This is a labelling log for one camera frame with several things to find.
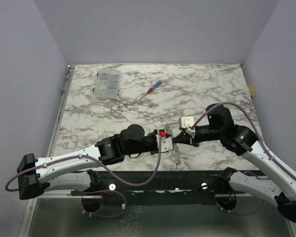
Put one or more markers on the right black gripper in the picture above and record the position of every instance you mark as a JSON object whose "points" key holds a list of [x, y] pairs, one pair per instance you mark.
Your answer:
{"points": [[191, 138]]}

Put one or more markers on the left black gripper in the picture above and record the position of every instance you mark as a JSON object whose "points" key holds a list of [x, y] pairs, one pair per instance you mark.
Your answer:
{"points": [[153, 135]]}

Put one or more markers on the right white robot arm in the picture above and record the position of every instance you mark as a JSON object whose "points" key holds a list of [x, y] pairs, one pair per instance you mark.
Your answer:
{"points": [[279, 190]]}

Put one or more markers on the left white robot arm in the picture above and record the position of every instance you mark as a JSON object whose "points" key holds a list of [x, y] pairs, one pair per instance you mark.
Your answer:
{"points": [[33, 174]]}

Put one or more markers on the blue red screwdriver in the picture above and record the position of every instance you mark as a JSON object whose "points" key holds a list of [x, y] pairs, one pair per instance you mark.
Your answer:
{"points": [[153, 88]]}

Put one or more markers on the clear plastic organizer box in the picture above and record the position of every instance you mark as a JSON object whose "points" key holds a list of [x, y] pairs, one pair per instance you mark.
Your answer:
{"points": [[106, 84]]}

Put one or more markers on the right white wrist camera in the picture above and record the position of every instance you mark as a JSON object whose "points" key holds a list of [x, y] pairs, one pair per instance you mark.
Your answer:
{"points": [[185, 124]]}

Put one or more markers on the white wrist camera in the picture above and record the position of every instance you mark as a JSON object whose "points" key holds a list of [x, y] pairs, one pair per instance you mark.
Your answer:
{"points": [[164, 141], [185, 124]]}

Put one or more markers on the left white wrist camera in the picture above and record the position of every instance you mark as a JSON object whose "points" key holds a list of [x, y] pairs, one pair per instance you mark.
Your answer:
{"points": [[164, 141]]}

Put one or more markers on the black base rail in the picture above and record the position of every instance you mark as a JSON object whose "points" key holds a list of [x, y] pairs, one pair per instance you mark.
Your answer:
{"points": [[166, 188]]}

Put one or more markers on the aluminium side rail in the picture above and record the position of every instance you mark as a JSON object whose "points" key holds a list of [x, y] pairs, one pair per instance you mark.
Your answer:
{"points": [[65, 92]]}

